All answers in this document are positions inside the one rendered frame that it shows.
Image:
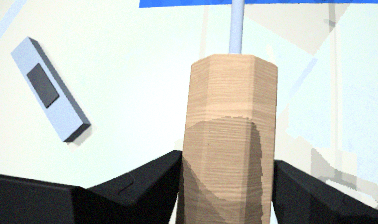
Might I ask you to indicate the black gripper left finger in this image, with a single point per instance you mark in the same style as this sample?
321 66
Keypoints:
144 195

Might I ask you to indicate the blue tape strip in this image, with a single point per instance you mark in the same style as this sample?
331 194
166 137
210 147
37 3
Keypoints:
169 3

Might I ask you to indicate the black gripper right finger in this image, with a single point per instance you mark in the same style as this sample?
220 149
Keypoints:
299 198

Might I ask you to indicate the brown wooden tool handle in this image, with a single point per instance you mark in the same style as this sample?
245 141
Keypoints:
227 165

